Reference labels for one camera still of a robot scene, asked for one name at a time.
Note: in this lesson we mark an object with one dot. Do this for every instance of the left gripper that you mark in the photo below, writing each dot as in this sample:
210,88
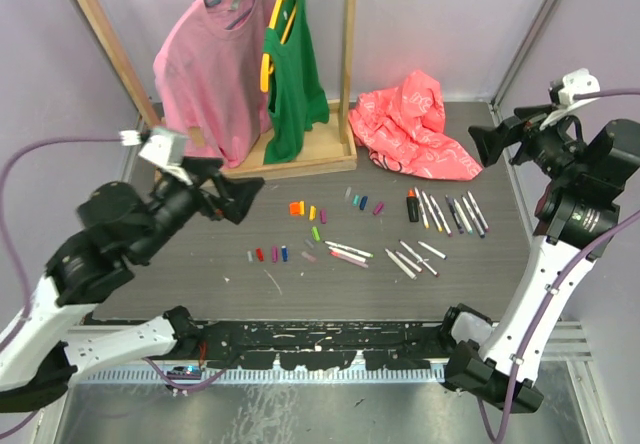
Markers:
241,190

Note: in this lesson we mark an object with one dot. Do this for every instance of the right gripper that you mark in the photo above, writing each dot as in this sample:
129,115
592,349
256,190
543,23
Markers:
492,141

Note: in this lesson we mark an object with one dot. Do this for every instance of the orange highlighter cap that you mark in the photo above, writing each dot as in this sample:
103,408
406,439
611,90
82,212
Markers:
294,208

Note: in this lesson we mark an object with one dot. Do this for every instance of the dark purple pen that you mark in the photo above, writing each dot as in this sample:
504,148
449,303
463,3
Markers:
455,215

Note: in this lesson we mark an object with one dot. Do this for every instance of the navy capped white marker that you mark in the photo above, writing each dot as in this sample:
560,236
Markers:
474,219

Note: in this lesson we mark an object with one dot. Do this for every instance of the green marker cap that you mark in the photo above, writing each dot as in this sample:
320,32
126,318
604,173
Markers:
315,234

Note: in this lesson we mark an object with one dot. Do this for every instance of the yellow capped marker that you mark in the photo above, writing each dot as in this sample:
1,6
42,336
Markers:
433,212

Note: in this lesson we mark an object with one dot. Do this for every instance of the yellow capped white pen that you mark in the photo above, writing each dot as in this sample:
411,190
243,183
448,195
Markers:
422,209

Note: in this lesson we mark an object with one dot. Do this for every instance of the black highlighter body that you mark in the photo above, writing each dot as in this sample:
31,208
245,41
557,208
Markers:
412,204

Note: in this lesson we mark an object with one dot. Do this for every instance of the clear pink pen cap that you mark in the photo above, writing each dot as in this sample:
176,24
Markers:
308,256

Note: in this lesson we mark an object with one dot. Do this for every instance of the grey capped white marker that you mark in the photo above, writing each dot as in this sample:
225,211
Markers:
347,253

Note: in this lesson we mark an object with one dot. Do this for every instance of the pink pen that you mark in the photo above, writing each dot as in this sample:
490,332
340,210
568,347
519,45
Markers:
351,260

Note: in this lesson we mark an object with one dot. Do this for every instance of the green capped marker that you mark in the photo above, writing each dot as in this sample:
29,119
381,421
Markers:
350,249

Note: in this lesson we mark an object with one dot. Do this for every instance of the brown marker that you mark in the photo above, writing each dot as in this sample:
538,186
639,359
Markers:
419,259

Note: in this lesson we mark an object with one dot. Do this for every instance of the red capped marker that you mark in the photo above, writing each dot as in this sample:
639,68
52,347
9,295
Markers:
415,267

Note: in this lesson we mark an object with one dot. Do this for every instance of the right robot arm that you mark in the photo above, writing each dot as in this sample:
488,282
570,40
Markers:
499,362

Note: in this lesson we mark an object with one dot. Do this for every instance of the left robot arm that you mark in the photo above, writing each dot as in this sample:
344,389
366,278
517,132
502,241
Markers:
120,230

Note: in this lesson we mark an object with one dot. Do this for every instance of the pink t-shirt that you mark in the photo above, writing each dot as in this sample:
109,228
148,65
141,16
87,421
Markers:
207,75

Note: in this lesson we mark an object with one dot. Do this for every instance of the coral printed cloth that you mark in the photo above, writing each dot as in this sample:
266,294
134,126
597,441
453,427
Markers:
403,129

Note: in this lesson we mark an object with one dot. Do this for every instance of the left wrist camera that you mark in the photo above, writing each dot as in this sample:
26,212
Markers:
165,149

